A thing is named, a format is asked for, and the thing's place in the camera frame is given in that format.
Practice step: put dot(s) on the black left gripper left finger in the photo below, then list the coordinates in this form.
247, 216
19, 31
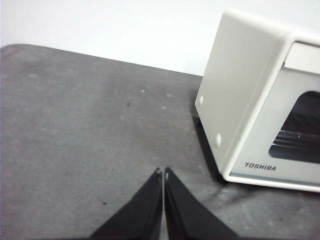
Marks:
140, 215

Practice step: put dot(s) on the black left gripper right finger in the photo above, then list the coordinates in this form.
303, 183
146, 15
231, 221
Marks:
185, 215

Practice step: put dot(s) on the white Toshiba toaster oven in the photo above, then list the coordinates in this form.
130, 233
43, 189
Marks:
237, 75

